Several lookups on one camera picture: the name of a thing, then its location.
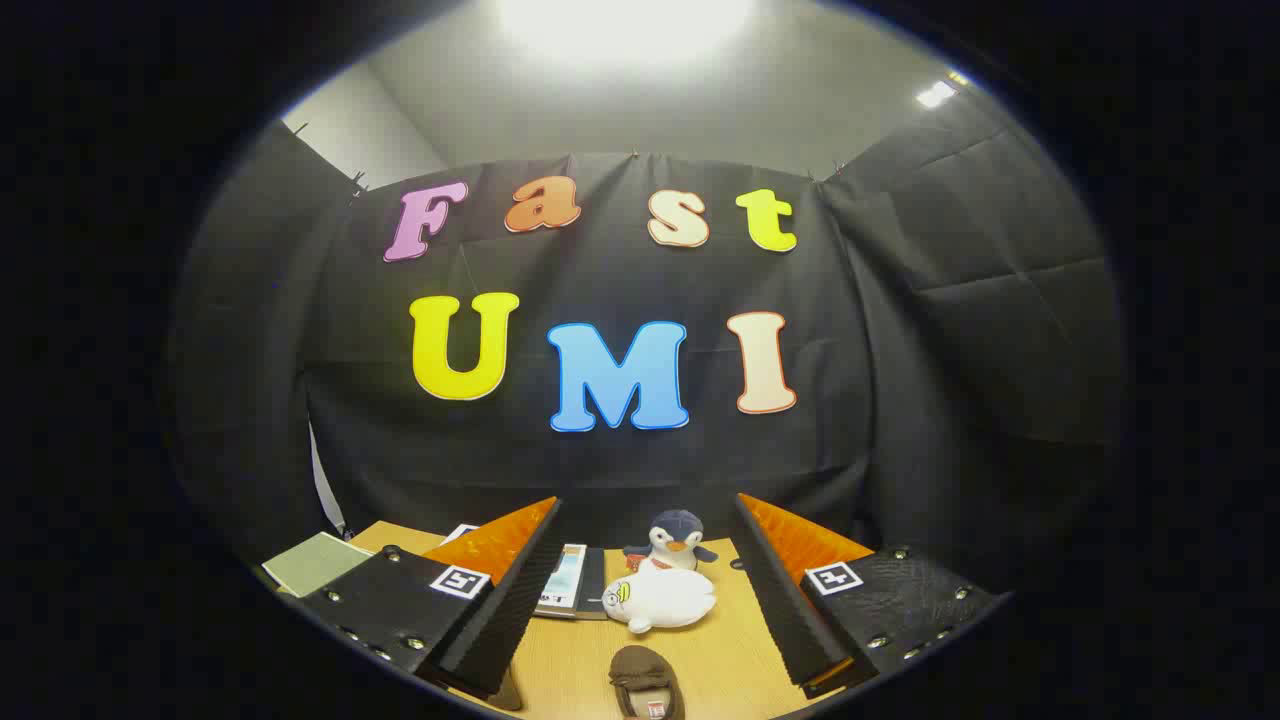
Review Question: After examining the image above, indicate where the book with pale sky cover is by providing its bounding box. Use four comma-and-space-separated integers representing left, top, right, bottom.
535, 543, 589, 616

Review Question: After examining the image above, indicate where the white round plush toy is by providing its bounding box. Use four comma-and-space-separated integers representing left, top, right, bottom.
601, 568, 717, 635

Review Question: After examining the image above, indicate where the green fabric storage box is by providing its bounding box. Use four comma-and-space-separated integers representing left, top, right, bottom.
262, 532, 373, 599

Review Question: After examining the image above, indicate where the black backdrop cloth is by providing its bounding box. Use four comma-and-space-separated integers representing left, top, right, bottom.
170, 95, 1126, 591

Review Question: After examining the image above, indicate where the navy white penguin plush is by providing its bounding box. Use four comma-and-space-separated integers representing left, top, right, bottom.
623, 509, 719, 574

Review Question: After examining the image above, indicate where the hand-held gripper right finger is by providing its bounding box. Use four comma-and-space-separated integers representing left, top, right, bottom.
735, 492, 1003, 701

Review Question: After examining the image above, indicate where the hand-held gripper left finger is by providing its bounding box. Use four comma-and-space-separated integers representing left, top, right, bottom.
298, 495, 567, 701

